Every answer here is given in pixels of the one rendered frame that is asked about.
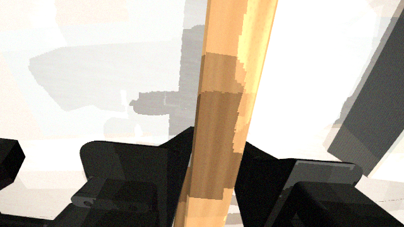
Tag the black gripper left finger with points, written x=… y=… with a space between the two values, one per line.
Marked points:
x=165 y=165

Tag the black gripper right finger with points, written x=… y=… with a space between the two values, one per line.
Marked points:
x=264 y=182

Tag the light wooden board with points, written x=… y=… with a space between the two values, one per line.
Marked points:
x=236 y=38

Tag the wooden post with slot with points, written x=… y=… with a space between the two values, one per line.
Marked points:
x=180 y=215

